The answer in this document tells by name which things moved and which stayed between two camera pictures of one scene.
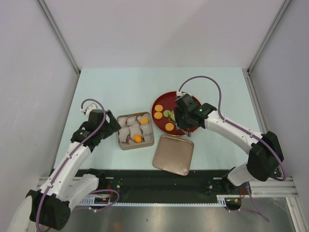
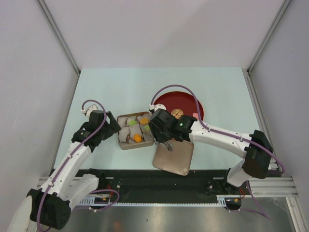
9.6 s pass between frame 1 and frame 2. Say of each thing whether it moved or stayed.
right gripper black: moved
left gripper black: stayed
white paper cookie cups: stayed
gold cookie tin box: stayed
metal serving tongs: moved
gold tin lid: stayed
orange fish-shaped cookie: stayed
